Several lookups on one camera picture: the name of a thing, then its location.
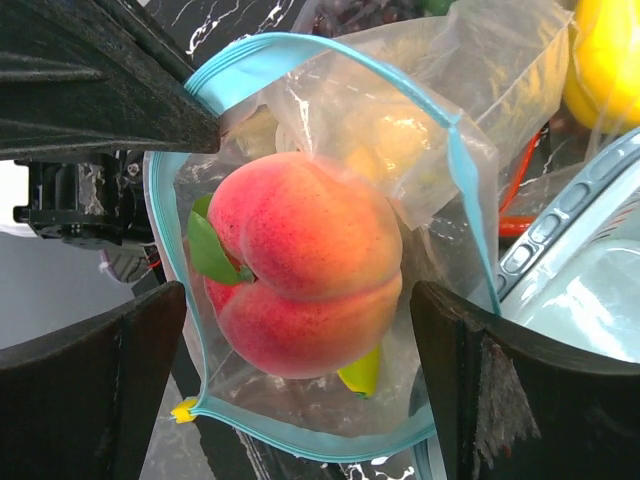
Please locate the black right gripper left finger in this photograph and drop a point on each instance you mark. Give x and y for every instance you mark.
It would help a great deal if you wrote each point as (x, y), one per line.
(81, 402)

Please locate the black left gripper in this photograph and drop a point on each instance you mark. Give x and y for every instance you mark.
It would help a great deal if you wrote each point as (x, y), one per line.
(93, 76)

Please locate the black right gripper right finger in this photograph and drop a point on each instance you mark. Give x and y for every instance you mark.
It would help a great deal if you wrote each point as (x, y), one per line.
(510, 403)

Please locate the orange peach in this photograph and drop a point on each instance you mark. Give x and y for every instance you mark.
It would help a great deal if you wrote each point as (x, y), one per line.
(326, 259)

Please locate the clear zip bag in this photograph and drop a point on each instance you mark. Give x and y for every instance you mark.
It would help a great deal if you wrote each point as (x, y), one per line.
(446, 211)
(503, 62)

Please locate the yellow pear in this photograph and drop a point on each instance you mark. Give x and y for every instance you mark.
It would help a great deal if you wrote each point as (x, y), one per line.
(375, 143)

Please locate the yellow bananas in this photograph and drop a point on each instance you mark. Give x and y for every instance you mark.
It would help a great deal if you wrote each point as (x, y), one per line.
(602, 82)

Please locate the teal plastic basket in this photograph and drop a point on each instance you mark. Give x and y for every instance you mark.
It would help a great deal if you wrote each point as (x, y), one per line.
(574, 274)

